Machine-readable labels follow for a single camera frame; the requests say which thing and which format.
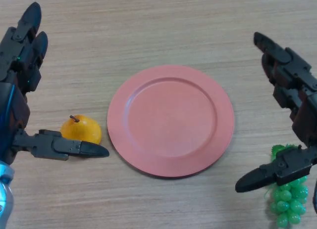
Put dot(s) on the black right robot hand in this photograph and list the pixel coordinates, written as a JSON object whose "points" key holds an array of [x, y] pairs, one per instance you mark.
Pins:
{"points": [[297, 73]]}

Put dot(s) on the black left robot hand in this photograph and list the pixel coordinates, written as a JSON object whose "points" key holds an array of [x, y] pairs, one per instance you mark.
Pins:
{"points": [[15, 103]]}

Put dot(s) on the yellow pear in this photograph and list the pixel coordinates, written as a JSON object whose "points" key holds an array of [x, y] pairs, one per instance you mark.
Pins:
{"points": [[84, 130]]}

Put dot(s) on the pink round plate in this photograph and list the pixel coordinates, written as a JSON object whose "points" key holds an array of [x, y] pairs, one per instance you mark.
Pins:
{"points": [[171, 120]]}

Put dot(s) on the green grape bunch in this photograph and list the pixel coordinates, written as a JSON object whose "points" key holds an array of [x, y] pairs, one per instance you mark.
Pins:
{"points": [[287, 204]]}

